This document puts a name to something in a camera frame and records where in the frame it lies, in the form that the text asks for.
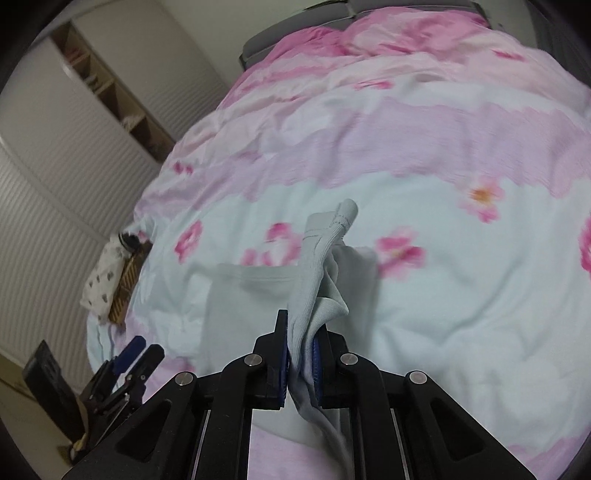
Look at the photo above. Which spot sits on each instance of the folded white heart-print garment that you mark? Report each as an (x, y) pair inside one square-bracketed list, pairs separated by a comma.
[(104, 277)]

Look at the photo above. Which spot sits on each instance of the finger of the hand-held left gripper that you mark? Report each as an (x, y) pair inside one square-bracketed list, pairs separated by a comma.
[(150, 362), (131, 353)]

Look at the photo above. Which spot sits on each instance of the grey padded headboard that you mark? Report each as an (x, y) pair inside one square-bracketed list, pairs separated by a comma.
[(258, 48)]

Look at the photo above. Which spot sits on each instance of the folded brown patterned garment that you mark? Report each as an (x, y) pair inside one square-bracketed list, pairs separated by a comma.
[(127, 286)]

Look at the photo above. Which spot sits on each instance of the pink floral duvet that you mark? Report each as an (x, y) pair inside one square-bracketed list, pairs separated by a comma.
[(438, 254)]

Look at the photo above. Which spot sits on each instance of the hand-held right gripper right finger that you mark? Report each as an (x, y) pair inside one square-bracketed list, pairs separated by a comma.
[(330, 374)]

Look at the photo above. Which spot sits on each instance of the grey long-sleeve shirt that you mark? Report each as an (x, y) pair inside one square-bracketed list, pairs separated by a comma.
[(314, 277)]

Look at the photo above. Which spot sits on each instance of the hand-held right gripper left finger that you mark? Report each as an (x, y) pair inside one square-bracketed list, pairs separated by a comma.
[(277, 369)]

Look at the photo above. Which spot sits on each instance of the white louvred wardrobe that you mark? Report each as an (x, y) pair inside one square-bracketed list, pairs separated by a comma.
[(51, 198)]

